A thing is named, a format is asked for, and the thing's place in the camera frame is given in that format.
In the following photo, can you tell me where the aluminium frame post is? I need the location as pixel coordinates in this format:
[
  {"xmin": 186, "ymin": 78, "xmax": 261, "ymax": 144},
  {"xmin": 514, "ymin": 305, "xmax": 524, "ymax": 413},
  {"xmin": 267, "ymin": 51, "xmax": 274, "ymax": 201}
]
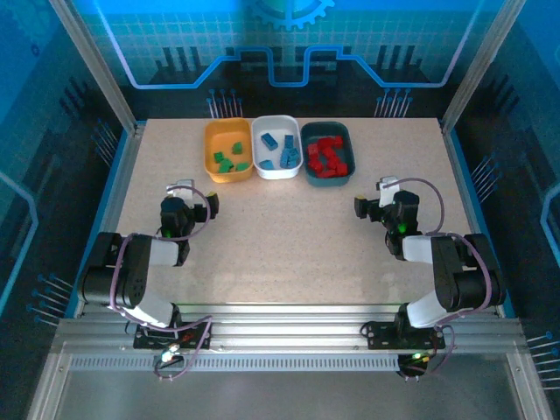
[
  {"xmin": 46, "ymin": 0, "xmax": 141, "ymax": 132},
  {"xmin": 440, "ymin": 0, "xmax": 529, "ymax": 132}
]

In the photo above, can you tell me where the aluminium mounting rail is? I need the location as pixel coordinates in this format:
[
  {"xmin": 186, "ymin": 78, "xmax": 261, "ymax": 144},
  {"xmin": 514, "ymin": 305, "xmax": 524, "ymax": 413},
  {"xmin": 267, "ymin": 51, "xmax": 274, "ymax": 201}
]
[{"xmin": 52, "ymin": 304, "xmax": 529, "ymax": 356}]

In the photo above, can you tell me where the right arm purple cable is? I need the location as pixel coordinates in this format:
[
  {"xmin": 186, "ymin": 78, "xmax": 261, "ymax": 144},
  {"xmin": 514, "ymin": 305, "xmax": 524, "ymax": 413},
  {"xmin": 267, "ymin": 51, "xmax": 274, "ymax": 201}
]
[{"xmin": 378, "ymin": 177, "xmax": 495, "ymax": 382}]

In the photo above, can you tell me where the white plastic container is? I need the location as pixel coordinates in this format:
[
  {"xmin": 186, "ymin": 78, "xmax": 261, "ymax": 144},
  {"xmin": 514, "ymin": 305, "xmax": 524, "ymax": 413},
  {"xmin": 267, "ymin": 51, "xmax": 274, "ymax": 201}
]
[{"xmin": 250, "ymin": 114, "xmax": 305, "ymax": 180}]

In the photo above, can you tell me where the orange plastic container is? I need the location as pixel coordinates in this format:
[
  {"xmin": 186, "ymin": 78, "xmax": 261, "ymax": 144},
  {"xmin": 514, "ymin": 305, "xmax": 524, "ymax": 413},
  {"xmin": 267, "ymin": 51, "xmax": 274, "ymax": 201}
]
[{"xmin": 204, "ymin": 116, "xmax": 256, "ymax": 184}]

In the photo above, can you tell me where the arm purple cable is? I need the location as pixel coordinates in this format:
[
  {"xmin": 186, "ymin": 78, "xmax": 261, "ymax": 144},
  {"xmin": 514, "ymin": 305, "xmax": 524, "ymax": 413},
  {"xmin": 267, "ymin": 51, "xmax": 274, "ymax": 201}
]
[
  {"xmin": 378, "ymin": 177, "xmax": 495, "ymax": 382},
  {"xmin": 108, "ymin": 182, "xmax": 215, "ymax": 382}
]

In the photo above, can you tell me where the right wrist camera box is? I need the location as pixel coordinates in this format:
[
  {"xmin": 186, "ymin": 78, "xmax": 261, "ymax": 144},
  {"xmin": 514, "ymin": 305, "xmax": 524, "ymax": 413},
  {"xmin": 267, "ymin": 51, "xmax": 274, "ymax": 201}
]
[{"xmin": 376, "ymin": 176, "xmax": 400, "ymax": 209}]

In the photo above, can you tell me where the slotted grey cable duct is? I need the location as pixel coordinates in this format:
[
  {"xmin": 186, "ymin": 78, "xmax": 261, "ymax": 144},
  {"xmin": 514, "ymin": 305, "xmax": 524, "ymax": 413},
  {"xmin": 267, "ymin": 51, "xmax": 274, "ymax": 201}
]
[{"xmin": 68, "ymin": 354, "xmax": 402, "ymax": 373}]

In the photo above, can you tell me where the lit connector plug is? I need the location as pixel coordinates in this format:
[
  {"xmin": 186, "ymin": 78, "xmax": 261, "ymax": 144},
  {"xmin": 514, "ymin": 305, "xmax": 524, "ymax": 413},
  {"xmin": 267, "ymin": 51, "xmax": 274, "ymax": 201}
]
[
  {"xmin": 159, "ymin": 343, "xmax": 183, "ymax": 364},
  {"xmin": 400, "ymin": 349, "xmax": 432, "ymax": 364}
]

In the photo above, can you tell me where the dark teal plastic container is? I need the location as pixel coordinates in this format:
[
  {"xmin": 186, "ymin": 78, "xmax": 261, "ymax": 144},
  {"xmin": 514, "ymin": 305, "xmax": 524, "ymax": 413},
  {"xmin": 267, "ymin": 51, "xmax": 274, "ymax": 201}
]
[{"xmin": 299, "ymin": 121, "xmax": 356, "ymax": 189}]

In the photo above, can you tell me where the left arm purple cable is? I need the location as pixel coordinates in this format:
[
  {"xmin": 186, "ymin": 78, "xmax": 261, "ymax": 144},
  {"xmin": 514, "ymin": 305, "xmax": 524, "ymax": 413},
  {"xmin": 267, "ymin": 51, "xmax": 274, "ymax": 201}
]
[{"xmin": 108, "ymin": 182, "xmax": 215, "ymax": 382}]

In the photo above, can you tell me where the aluminium side rail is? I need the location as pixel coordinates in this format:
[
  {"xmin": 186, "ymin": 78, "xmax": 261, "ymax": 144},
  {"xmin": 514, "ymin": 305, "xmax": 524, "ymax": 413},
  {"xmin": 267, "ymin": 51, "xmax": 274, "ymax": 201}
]
[
  {"xmin": 72, "ymin": 122, "xmax": 148, "ymax": 319},
  {"xmin": 438, "ymin": 117, "xmax": 517, "ymax": 319}
]

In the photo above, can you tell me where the grey metal base panel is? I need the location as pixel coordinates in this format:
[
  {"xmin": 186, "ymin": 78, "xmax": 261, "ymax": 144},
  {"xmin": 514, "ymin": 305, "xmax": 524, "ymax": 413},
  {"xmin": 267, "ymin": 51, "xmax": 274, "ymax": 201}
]
[{"xmin": 56, "ymin": 371, "xmax": 526, "ymax": 420}]

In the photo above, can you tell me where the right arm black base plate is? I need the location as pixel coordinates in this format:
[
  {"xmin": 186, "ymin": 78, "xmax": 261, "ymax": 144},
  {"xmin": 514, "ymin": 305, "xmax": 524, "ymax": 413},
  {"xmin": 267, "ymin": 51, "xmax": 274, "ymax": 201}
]
[{"xmin": 361, "ymin": 321, "xmax": 446, "ymax": 351}]

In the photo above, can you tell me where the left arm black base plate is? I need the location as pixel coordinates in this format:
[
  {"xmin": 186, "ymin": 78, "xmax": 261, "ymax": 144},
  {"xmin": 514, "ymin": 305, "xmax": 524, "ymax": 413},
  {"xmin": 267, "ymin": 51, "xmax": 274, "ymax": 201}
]
[{"xmin": 132, "ymin": 320, "xmax": 214, "ymax": 351}]

